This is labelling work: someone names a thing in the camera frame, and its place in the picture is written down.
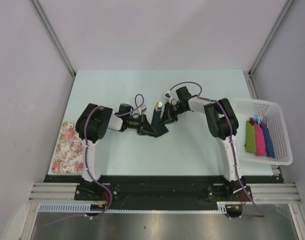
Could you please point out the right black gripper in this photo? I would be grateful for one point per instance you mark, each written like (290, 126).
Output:
(168, 116)

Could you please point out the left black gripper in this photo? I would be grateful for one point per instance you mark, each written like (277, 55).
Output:
(144, 128)

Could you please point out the black paper napkin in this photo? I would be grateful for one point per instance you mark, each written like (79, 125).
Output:
(155, 123)

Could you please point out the iridescent rainbow fork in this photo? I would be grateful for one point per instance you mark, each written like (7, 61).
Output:
(159, 106)

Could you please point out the gold knife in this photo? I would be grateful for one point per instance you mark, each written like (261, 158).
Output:
(156, 108)

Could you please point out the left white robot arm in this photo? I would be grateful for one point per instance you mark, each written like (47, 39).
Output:
(92, 126)

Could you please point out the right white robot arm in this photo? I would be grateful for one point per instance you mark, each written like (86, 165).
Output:
(222, 124)

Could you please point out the green napkin roll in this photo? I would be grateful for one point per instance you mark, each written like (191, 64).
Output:
(250, 140)

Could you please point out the pink napkin roll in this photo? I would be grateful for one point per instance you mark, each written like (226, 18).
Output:
(260, 141)

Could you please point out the blue napkin roll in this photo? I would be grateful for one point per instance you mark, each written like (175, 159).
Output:
(267, 138)

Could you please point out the white plastic basket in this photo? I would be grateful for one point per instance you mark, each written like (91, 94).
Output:
(264, 110)

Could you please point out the floral cloth mat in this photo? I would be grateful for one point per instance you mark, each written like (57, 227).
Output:
(68, 157)

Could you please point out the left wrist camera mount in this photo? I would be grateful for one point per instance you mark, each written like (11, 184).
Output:
(142, 109)

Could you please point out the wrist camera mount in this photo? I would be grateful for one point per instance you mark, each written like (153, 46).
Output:
(170, 98)
(142, 109)

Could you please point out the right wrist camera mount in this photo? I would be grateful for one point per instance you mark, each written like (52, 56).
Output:
(170, 98)

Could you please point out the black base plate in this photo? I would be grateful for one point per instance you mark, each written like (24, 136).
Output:
(154, 193)

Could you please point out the white cable duct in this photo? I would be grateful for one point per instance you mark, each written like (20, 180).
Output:
(88, 208)

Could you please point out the aluminium rail frame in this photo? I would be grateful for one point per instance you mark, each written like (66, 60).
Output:
(263, 193)

